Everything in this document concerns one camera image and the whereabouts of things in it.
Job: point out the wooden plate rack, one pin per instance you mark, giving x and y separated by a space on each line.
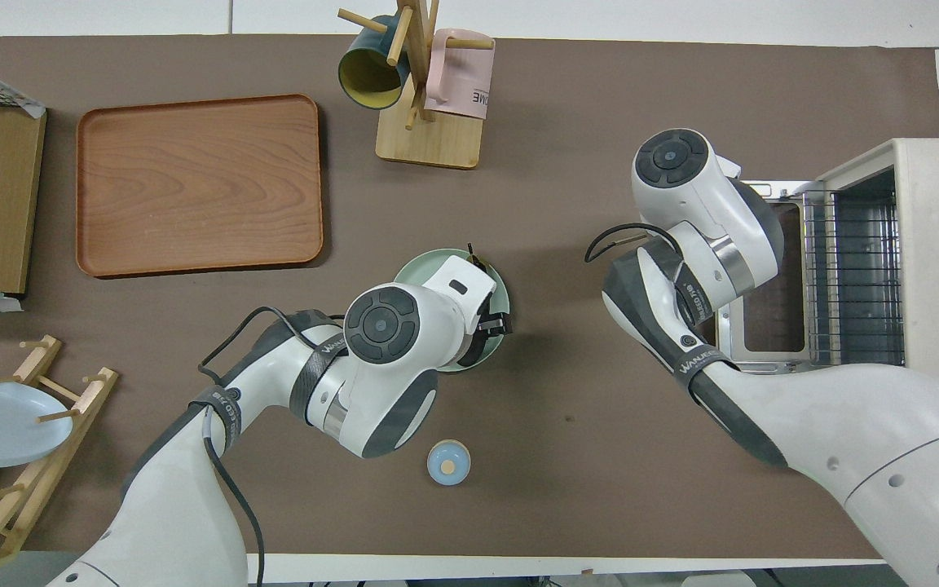
70 408

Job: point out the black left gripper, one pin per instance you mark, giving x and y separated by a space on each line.
490 306

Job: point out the brown wooden tray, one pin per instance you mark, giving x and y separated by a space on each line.
200 183

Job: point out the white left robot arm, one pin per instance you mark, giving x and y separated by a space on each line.
388 326

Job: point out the dark blue mug yellow inside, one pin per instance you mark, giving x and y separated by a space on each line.
368 73

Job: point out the wooden mug tree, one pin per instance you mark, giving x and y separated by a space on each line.
429 139

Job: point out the brown table mat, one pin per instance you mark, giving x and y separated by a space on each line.
518 204

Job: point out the dark eggplant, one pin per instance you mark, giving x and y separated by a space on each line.
478 259

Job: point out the green plate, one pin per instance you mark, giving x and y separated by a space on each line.
419 267

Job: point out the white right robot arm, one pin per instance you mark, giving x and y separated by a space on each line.
885 432

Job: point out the pink mug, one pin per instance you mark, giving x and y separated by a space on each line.
461 81

